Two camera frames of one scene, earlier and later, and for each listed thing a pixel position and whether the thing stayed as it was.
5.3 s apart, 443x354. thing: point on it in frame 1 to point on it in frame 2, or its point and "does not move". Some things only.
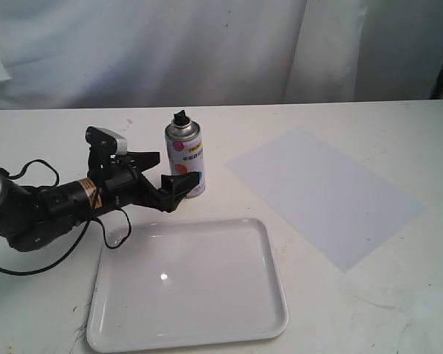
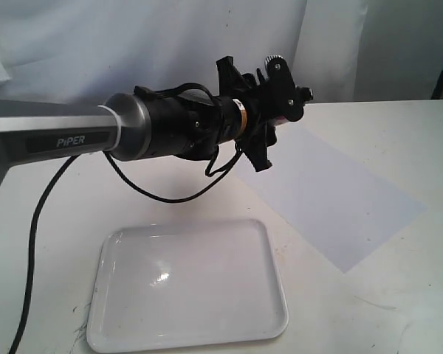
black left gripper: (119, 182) to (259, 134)
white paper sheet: (342, 209) does not move
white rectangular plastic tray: (187, 282) does not move
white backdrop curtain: (48, 54) does not move
